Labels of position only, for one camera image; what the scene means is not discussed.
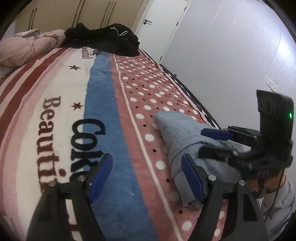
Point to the white wall socket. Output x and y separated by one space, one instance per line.
272 85

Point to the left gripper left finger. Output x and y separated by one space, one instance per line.
50 220

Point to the grey star-print sleeve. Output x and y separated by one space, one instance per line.
282 210

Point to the grey-blue fleece pants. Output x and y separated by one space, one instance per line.
182 135

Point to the black clothes pile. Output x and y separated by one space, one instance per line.
115 39

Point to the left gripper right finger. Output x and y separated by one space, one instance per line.
243 218

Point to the white bedroom door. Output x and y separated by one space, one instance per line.
159 26

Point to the pink ribbed duvet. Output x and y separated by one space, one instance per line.
17 51

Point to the beige wooden wardrobe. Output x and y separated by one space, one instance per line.
47 15

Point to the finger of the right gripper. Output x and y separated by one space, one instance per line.
216 153
220 135

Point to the black tracker camera box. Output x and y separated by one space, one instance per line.
276 116

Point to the striped dotted bed blanket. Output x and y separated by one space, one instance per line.
61 112

